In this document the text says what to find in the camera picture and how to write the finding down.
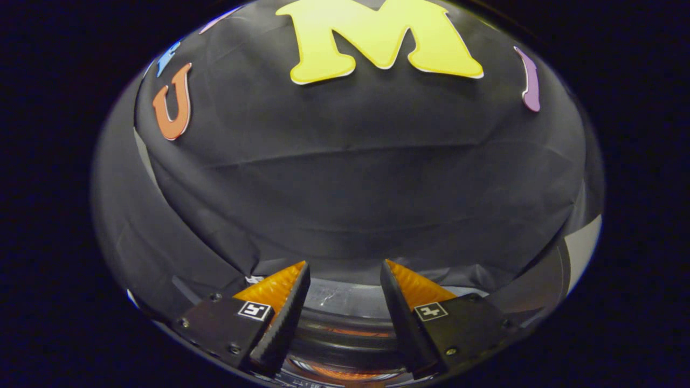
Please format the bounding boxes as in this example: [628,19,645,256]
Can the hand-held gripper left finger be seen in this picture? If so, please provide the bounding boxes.
[172,260,312,375]

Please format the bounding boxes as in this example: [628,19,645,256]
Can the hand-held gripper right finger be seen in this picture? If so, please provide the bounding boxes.
[379,259,519,378]

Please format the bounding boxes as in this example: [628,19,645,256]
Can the grey washing machine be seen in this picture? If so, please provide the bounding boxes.
[127,242,573,388]

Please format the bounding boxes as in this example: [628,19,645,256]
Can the yellow polo shirt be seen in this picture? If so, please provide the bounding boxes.
[307,362,390,383]

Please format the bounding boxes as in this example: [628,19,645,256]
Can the black backdrop cloth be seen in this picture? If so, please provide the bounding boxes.
[91,0,604,318]

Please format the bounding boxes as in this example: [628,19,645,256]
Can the white cabinet with dark top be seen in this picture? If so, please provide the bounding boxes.
[563,214,603,296]

